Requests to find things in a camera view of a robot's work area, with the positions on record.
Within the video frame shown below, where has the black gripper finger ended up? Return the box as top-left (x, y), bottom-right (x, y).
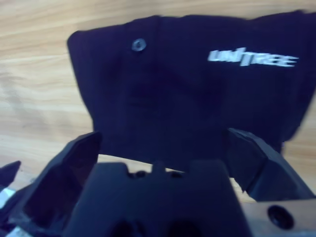
top-left (7, 131), bottom-right (104, 229)
top-left (226, 127), bottom-right (316, 202)

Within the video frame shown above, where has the black t-shirt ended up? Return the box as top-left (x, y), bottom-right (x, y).
top-left (66, 9), bottom-right (316, 173)

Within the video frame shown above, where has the black camera post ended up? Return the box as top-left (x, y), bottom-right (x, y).
top-left (0, 160), bottom-right (22, 191)

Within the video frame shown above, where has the white mount plate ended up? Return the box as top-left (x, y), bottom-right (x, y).
top-left (0, 188), bottom-right (16, 210)

